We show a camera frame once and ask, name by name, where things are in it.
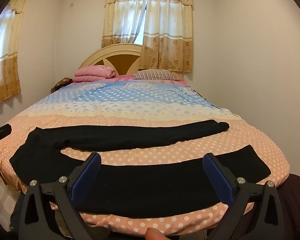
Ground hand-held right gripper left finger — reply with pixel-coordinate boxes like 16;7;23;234
19;152;110;240

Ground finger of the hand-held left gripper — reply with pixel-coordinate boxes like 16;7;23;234
0;121;12;153

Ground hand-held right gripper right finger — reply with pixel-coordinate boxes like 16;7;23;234
202;152;285;240

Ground black pants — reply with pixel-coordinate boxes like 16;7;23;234
9;120;272;218

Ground person's right hand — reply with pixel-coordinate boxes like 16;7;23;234
145;227;169;240

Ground beige floral curtain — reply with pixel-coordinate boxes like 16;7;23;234
139;0;193;73
102;0;148;48
0;0;33;109

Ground brown patterned cloth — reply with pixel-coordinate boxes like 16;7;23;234
51;78;73;93

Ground person's leg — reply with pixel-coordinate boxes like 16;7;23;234
275;172;300;240

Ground polka dot bed blanket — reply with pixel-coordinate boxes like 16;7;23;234
0;79;290;237

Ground pink folded blanket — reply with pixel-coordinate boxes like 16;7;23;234
73;65;116;82

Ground pink bed sheet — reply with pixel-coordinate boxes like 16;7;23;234
100;74;188;85

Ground cream wooden headboard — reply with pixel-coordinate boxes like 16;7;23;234
78;44;184;80

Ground striped pillow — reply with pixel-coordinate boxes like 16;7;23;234
134;70;183;82

